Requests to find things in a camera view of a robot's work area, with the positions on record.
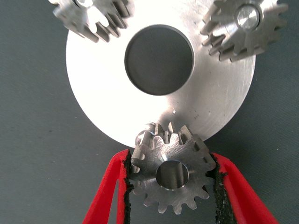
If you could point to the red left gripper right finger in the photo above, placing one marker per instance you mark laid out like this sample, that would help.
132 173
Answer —
238 198

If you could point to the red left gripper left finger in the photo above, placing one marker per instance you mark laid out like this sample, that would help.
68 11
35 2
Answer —
109 186

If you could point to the steel planetary gear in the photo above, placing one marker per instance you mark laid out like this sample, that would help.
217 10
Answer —
238 37
172 151
77 18

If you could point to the round metal carrier plate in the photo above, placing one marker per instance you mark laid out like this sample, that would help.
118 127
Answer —
210 98

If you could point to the dark grey table cloth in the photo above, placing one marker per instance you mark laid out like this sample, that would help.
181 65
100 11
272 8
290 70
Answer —
35 116

